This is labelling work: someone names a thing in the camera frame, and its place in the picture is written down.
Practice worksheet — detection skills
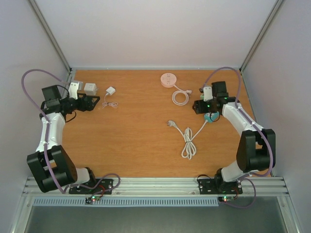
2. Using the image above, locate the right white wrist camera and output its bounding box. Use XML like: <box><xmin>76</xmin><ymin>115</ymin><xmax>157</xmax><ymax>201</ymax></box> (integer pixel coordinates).
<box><xmin>203</xmin><ymin>85</ymin><xmax>213</xmax><ymax>102</ymax></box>

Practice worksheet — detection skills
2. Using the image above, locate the white power cord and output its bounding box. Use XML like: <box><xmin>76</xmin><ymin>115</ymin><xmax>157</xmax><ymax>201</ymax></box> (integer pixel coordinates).
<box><xmin>165</xmin><ymin>119</ymin><xmax>209</xmax><ymax>160</ymax></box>

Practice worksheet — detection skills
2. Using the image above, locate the controller board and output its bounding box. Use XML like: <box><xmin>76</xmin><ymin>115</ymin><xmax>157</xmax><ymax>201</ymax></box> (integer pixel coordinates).
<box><xmin>85</xmin><ymin>196</ymin><xmax>101</xmax><ymax>204</ymax></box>
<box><xmin>218</xmin><ymin>196</ymin><xmax>236</xmax><ymax>203</ymax></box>

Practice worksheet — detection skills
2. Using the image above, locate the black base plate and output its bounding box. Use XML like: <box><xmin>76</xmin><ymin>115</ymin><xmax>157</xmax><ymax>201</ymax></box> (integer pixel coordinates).
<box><xmin>69</xmin><ymin>179</ymin><xmax>114</xmax><ymax>195</ymax></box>
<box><xmin>197</xmin><ymin>177</ymin><xmax>243</xmax><ymax>195</ymax></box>

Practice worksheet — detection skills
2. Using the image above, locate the right controller board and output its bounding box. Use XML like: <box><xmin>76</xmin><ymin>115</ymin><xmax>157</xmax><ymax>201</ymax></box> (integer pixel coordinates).
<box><xmin>218</xmin><ymin>196</ymin><xmax>236</xmax><ymax>203</ymax></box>

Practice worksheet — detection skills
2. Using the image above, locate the round pink power strip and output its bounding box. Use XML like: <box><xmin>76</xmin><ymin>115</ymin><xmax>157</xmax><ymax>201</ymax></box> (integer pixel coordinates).
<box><xmin>160</xmin><ymin>73</ymin><xmax>177</xmax><ymax>88</ymax></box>

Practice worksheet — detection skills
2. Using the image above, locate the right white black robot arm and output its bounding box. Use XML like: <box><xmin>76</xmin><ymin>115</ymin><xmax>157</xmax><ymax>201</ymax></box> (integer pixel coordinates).
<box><xmin>192</xmin><ymin>81</ymin><xmax>276</xmax><ymax>193</ymax></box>

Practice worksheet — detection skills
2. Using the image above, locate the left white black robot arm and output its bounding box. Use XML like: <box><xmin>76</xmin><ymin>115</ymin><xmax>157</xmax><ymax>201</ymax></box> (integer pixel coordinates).
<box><xmin>27</xmin><ymin>83</ymin><xmax>100</xmax><ymax>193</ymax></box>

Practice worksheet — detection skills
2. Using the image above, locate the left controller board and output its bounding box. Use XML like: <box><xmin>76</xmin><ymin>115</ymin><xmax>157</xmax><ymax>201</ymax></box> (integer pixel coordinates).
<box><xmin>85</xmin><ymin>196</ymin><xmax>101</xmax><ymax>204</ymax></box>

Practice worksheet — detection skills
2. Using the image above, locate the aluminium front rail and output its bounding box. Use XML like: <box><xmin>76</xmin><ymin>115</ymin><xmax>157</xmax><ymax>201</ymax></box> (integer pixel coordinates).
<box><xmin>23</xmin><ymin>177</ymin><xmax>290</xmax><ymax>197</ymax></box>

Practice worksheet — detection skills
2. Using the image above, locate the grey slotted cable duct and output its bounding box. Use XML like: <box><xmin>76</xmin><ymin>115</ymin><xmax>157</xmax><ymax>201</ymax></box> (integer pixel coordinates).
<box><xmin>33</xmin><ymin>197</ymin><xmax>219</xmax><ymax>207</ymax></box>

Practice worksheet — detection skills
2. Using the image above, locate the white usb charger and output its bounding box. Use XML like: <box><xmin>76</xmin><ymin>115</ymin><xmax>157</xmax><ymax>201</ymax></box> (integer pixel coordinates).
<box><xmin>106</xmin><ymin>86</ymin><xmax>116</xmax><ymax>95</ymax></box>

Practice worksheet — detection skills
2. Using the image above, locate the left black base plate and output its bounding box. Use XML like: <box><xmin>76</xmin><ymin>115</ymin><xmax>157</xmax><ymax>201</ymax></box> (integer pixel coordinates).
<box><xmin>69</xmin><ymin>179</ymin><xmax>114</xmax><ymax>195</ymax></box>

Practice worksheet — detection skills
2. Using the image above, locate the pink power strip cable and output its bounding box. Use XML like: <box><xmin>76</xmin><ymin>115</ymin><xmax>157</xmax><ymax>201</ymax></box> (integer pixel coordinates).
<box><xmin>171</xmin><ymin>85</ymin><xmax>193</xmax><ymax>106</ymax></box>

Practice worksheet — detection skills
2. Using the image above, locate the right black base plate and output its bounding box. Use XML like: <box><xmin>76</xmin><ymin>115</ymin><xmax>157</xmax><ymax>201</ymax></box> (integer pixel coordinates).
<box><xmin>197</xmin><ymin>177</ymin><xmax>243</xmax><ymax>195</ymax></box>

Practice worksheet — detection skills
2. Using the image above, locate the pink usb cable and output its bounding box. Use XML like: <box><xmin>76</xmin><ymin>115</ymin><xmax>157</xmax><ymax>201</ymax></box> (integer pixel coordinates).
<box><xmin>101</xmin><ymin>94</ymin><xmax>119</xmax><ymax>109</ymax></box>

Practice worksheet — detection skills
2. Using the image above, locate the teal power strip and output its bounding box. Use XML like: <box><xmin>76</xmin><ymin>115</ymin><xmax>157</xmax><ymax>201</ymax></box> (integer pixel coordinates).
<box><xmin>204</xmin><ymin>112</ymin><xmax>220</xmax><ymax>123</ymax></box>

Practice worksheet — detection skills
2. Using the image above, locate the white cube socket adapter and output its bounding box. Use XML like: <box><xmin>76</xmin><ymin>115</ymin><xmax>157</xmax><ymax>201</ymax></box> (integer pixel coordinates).
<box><xmin>84</xmin><ymin>83</ymin><xmax>98</xmax><ymax>96</ymax></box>

